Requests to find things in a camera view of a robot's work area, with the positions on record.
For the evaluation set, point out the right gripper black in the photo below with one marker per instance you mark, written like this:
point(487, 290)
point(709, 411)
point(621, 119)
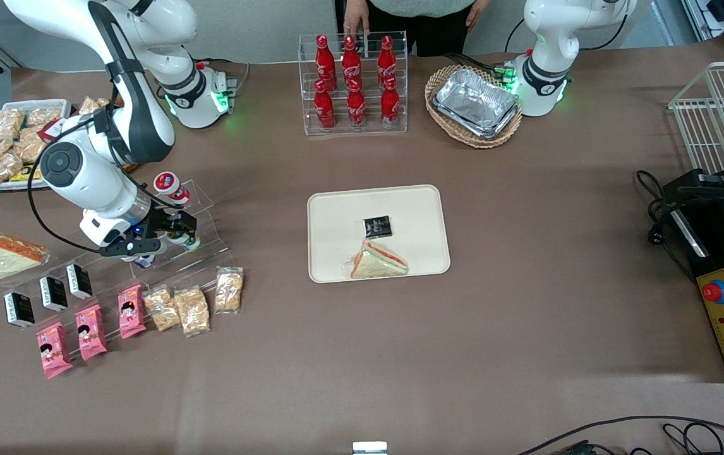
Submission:
point(161, 219)

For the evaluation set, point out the green lid gum bottle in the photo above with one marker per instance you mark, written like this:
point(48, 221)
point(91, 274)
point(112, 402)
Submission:
point(184, 243)

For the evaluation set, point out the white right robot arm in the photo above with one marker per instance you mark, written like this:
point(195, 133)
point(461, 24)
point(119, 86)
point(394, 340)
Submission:
point(93, 167)

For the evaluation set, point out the blue lid gum bottle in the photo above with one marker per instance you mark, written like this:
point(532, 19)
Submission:
point(146, 262)

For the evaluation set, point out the red lid gum bottle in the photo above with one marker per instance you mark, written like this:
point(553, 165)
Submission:
point(169, 185)

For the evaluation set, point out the beige plastic tray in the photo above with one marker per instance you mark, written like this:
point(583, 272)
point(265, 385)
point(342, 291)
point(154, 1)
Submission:
point(337, 221)

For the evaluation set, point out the aluminium foil tray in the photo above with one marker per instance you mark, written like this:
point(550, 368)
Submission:
point(476, 104)

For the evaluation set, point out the person's right hand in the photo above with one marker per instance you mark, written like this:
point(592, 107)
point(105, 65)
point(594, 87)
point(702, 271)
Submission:
point(357, 18)

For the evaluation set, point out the person's left hand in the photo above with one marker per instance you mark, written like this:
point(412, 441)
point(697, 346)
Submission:
point(477, 14)

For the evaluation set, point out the clear acrylic stepped stand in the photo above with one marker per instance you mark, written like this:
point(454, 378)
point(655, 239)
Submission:
point(207, 212)

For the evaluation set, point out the clear bag of puffed snack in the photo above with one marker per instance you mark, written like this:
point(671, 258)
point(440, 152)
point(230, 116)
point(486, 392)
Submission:
point(229, 291)
point(28, 146)
point(192, 311)
point(8, 124)
point(0, 165)
point(162, 308)
point(43, 117)
point(91, 104)

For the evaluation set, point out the pink snack pack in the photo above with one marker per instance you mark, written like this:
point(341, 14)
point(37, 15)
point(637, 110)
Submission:
point(91, 333)
point(54, 351)
point(131, 311)

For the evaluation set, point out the dark brown wicker basket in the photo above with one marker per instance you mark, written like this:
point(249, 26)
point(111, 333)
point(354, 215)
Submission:
point(129, 167)

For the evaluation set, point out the small black carton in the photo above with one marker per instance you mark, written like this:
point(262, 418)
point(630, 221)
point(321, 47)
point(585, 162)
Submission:
point(19, 310)
point(378, 227)
point(79, 282)
point(54, 294)

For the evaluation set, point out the yellow snack pack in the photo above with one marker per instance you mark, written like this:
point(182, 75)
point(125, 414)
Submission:
point(24, 175)

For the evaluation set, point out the red cookie box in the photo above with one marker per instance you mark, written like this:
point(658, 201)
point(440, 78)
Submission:
point(51, 131)

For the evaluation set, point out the wrapped triangle sandwich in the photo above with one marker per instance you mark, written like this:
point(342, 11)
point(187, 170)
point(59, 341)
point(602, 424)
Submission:
point(5, 256)
point(378, 262)

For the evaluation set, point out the grey metal shelf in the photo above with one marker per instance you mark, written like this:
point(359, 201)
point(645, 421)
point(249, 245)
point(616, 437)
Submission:
point(716, 12)

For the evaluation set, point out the red cola bottle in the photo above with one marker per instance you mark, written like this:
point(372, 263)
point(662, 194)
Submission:
point(324, 110)
point(390, 107)
point(325, 63)
point(386, 62)
point(351, 63)
point(355, 109)

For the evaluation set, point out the clear acrylic bottle rack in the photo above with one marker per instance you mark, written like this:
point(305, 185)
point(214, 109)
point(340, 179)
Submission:
point(368, 129)

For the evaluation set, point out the small white device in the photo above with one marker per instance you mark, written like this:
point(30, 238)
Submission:
point(369, 448)

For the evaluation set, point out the light tan wicker basket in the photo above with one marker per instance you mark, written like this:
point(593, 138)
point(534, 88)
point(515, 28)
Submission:
point(441, 123)

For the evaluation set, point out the person in grey top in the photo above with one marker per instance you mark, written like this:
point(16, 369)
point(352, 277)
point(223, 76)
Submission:
point(425, 9)

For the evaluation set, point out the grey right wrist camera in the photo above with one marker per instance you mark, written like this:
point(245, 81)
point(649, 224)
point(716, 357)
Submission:
point(100, 229)

